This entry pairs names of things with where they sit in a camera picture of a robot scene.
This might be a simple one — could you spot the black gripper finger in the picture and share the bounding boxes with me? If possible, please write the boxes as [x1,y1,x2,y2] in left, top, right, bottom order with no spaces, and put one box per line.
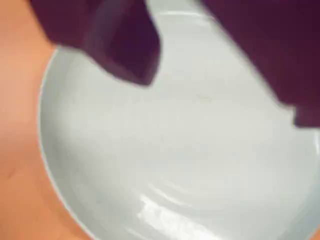
[198,0,320,129]
[27,0,164,87]

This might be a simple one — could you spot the light blue round plate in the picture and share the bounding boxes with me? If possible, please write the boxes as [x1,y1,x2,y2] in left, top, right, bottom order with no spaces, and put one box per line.
[37,0,320,240]

